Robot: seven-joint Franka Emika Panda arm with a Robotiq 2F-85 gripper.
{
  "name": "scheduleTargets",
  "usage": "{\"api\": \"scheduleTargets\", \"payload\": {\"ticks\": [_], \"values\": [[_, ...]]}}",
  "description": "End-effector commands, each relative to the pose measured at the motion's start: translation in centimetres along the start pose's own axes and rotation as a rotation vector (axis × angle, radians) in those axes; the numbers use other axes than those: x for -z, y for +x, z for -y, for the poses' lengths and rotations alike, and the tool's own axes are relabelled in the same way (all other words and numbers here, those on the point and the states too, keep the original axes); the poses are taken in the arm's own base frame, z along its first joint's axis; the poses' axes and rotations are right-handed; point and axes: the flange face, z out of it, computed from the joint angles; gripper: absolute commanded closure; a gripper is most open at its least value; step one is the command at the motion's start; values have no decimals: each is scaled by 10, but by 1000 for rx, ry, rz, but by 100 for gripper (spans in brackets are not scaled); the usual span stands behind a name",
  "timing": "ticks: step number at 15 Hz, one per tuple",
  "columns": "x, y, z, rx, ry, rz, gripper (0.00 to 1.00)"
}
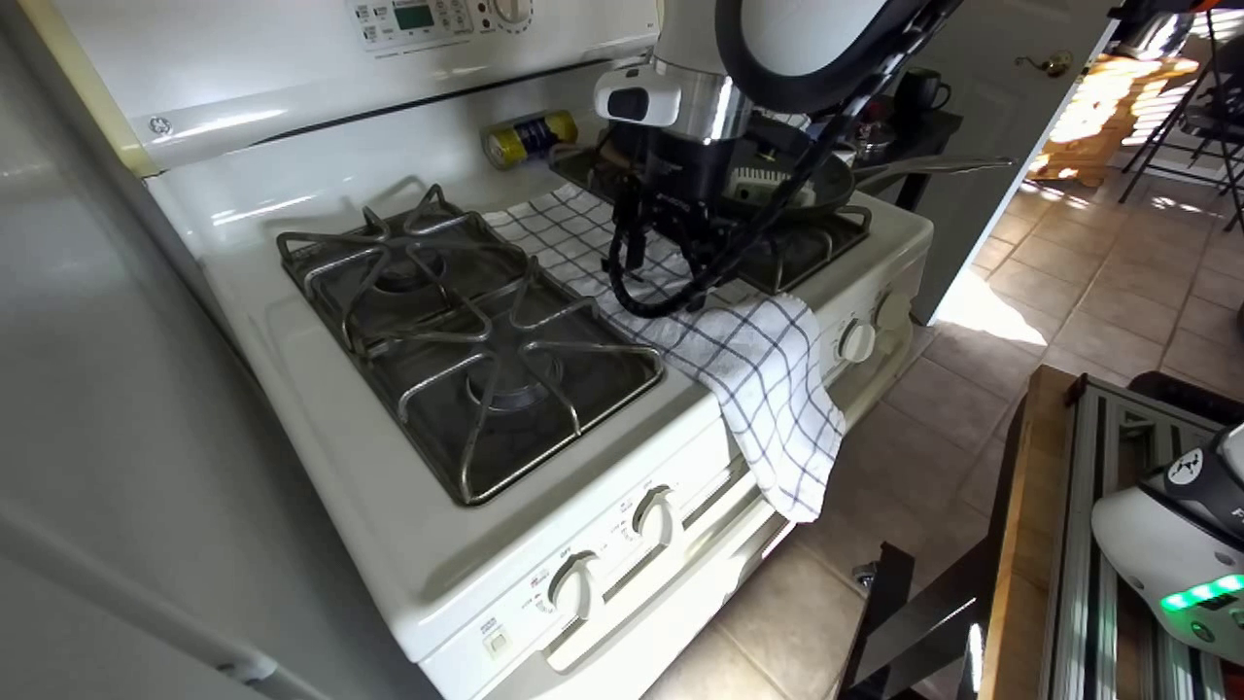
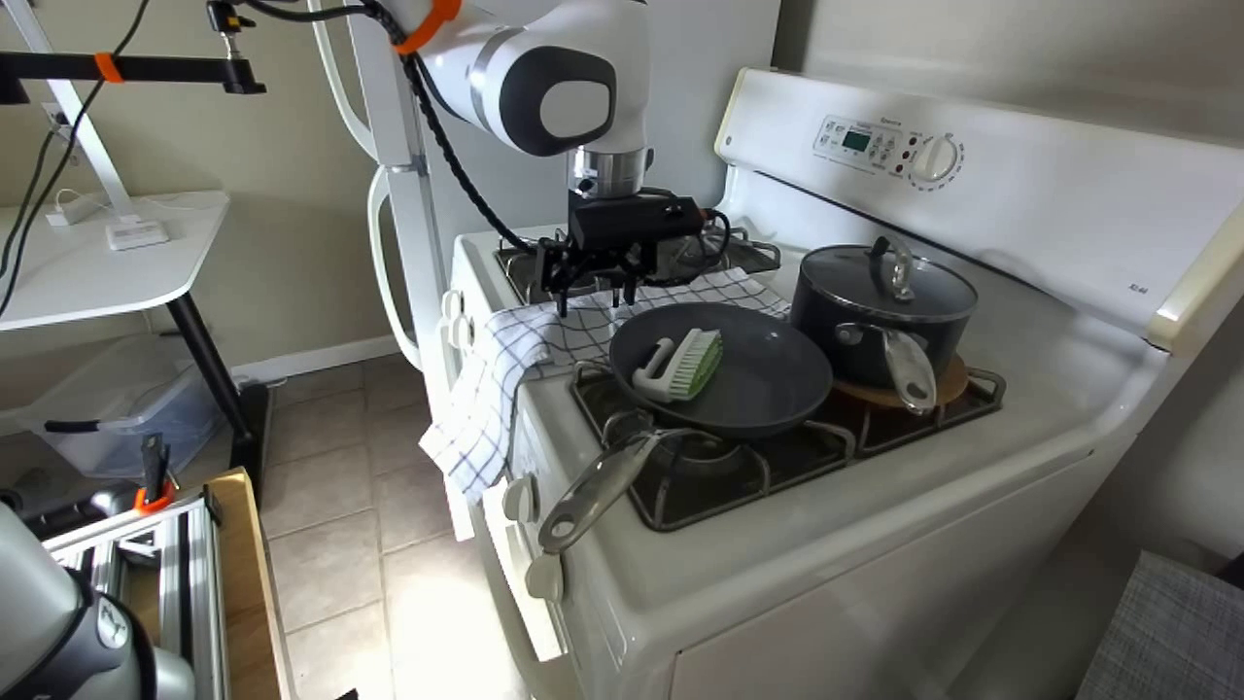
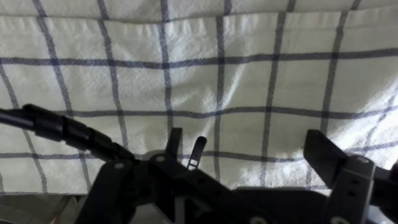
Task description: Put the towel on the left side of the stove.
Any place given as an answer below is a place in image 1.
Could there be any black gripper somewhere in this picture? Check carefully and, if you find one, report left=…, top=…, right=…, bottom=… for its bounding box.
left=635, top=125, right=756, bottom=289

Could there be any white blue checked towel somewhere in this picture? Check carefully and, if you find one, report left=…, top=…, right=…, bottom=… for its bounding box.
left=482, top=181, right=855, bottom=529

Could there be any white gas stove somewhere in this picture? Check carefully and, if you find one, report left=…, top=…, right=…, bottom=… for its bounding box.
left=52, top=0, right=941, bottom=700

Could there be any black grate under cookware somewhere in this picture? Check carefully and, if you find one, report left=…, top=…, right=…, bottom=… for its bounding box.
left=548, top=136, right=874, bottom=301

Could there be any yellow blue sponge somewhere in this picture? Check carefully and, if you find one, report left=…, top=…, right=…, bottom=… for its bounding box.
left=482, top=104, right=583, bottom=170

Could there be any black grate without cookware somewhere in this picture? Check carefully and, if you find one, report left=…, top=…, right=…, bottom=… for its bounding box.
left=274, top=170, right=669, bottom=510

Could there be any black mug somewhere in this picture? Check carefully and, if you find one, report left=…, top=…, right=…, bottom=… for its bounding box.
left=892, top=65, right=955, bottom=125

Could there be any oven control panel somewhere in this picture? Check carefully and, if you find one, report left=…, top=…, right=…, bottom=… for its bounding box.
left=346, top=0, right=539, bottom=57

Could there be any black metal stand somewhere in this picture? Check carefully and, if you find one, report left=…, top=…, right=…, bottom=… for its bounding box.
left=836, top=540, right=1002, bottom=700

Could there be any wooden board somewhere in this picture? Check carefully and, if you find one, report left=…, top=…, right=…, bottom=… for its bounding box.
left=978, top=363, right=1089, bottom=700

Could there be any black folding chair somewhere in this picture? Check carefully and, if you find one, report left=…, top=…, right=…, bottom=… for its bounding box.
left=1117, top=0, right=1244, bottom=232

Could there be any white refrigerator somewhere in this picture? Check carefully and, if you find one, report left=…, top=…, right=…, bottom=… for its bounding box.
left=0, top=0, right=438, bottom=700

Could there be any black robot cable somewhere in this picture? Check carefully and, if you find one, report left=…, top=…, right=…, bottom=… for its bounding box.
left=603, top=74, right=859, bottom=322

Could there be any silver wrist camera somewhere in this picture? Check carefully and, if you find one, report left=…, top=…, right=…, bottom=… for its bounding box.
left=590, top=57, right=758, bottom=149

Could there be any aluminium frame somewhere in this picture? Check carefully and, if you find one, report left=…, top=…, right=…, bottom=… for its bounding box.
left=1046, top=378, right=1244, bottom=700

